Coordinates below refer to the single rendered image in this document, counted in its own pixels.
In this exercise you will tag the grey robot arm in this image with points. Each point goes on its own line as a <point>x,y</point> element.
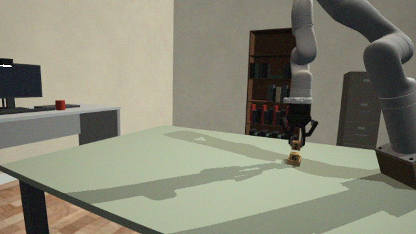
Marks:
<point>388,48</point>

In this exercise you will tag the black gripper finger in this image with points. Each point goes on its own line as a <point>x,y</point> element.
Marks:
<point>285,130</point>
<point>303,130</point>

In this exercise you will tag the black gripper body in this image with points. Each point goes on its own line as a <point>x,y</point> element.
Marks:
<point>304,112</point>

